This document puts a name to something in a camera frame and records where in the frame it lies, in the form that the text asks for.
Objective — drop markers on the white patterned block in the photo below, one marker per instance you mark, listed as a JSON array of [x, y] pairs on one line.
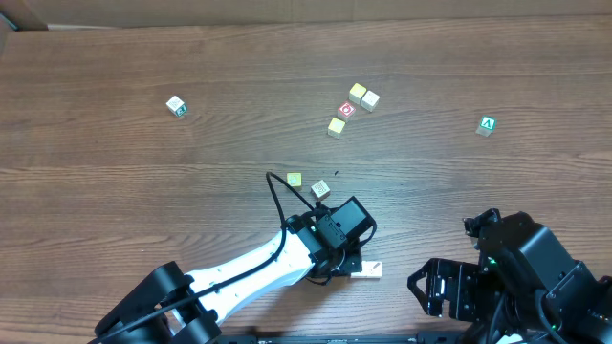
[[320, 190]]

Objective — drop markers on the white block green edge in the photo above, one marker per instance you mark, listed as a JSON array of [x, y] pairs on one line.
[[358, 273]]

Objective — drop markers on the red circle block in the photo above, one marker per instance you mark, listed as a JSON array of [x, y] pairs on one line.
[[346, 111]]

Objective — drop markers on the yellow block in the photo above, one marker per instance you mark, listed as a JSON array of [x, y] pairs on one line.
[[356, 93], [294, 179], [335, 128]]

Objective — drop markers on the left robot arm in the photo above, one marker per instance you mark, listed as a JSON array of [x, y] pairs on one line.
[[171, 306]]

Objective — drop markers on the white block green side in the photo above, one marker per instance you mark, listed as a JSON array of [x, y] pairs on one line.
[[176, 106]]

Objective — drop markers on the white block red mark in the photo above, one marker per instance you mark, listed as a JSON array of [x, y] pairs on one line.
[[373, 269]]

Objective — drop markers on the white block far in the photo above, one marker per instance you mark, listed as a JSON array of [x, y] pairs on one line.
[[370, 101]]

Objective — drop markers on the green letter block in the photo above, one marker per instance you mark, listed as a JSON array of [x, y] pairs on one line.
[[486, 126]]

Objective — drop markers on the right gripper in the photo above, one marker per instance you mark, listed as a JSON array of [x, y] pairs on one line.
[[441, 288]]

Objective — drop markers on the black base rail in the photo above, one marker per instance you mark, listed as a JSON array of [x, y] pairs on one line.
[[425, 337]]

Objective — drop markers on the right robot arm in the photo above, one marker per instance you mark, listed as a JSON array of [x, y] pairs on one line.
[[525, 283]]

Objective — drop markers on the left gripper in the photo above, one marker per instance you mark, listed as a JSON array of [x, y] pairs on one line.
[[353, 266]]

